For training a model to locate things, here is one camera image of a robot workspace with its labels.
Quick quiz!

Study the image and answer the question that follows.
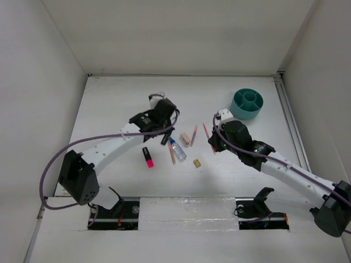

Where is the pink eraser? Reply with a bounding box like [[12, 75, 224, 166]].
[[180, 133, 191, 147]]

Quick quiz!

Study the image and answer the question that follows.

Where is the red pink pen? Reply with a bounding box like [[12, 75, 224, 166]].
[[202, 122, 216, 155]]

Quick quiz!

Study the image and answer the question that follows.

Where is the pink purple pen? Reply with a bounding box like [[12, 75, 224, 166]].
[[190, 125, 199, 147]]

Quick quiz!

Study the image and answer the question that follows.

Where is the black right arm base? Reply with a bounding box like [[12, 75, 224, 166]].
[[233, 187, 290, 230]]

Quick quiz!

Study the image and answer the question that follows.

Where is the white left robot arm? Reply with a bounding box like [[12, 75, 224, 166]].
[[58, 96, 180, 218]]

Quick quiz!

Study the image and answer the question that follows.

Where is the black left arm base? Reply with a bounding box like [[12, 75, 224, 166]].
[[87, 187, 140, 231]]

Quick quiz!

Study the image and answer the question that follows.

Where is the blue highlighter black body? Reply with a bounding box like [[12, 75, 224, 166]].
[[161, 133, 171, 146]]

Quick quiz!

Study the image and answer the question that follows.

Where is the clear bottle blue cap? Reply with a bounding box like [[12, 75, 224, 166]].
[[169, 137, 187, 162]]

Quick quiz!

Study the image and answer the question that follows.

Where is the pink highlighter black body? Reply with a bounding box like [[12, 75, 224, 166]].
[[142, 147, 154, 168]]

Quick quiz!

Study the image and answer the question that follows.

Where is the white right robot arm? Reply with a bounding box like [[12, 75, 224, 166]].
[[208, 121, 350, 237]]

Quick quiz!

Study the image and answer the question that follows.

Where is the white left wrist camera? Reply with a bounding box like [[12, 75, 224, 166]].
[[148, 93, 166, 109]]

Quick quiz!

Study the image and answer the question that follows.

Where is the orange wooden pencil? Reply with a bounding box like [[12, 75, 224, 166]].
[[168, 143, 176, 165]]

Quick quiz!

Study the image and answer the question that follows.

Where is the teal round desk organizer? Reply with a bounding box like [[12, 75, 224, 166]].
[[230, 88, 264, 121]]

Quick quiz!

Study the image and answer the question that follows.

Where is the aluminium side rail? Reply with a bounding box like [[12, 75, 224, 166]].
[[273, 71, 311, 171]]

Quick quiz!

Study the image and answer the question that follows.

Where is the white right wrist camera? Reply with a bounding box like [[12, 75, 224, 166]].
[[215, 108, 234, 129]]

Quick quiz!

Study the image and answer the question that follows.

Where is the small brass sharpener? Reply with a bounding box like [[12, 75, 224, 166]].
[[193, 159, 201, 168]]

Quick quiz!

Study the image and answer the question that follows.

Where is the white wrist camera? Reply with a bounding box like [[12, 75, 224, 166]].
[[148, 93, 166, 109], [215, 108, 234, 129]]

